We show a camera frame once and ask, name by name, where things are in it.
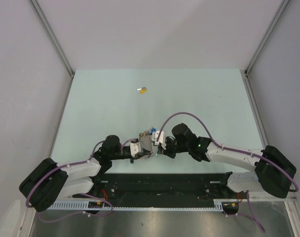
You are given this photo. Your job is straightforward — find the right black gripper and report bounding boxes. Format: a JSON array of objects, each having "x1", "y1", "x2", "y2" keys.
[{"x1": 158, "y1": 137, "x2": 190, "y2": 159}]

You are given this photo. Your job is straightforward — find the metal key organizer red handle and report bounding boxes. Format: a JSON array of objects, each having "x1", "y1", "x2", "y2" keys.
[{"x1": 138, "y1": 127, "x2": 154, "y2": 159}]

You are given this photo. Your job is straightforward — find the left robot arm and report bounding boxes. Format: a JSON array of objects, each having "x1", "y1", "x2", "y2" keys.
[{"x1": 19, "y1": 135, "x2": 138, "y2": 212}]

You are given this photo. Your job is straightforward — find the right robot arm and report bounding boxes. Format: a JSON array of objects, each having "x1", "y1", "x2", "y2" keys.
[{"x1": 152, "y1": 123, "x2": 297, "y2": 198}]

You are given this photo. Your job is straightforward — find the key with yellow tag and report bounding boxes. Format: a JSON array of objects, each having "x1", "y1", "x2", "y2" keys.
[{"x1": 137, "y1": 87, "x2": 147, "y2": 94}]

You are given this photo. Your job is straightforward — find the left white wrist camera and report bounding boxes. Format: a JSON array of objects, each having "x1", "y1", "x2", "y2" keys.
[{"x1": 129, "y1": 142, "x2": 142, "y2": 158}]

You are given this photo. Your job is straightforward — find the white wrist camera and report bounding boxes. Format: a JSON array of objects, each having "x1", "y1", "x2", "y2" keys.
[
  {"x1": 152, "y1": 130, "x2": 165, "y2": 146},
  {"x1": 129, "y1": 142, "x2": 142, "y2": 158}
]

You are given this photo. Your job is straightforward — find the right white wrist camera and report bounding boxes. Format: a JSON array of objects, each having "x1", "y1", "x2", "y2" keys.
[{"x1": 152, "y1": 130, "x2": 165, "y2": 146}]

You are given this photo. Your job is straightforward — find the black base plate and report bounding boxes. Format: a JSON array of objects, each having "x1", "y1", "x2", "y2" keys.
[{"x1": 88, "y1": 173, "x2": 238, "y2": 207}]

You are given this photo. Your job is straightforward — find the white slotted cable duct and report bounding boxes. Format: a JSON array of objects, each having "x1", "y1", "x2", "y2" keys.
[{"x1": 48, "y1": 200, "x2": 238, "y2": 212}]

